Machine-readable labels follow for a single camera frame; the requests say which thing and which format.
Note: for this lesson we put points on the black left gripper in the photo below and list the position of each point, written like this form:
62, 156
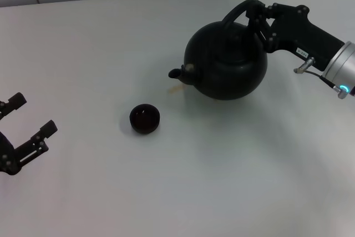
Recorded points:
7, 156

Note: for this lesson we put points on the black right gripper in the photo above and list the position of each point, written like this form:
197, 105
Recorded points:
302, 34

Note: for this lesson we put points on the small dark brown teacup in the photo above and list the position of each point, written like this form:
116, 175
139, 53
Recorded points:
144, 120

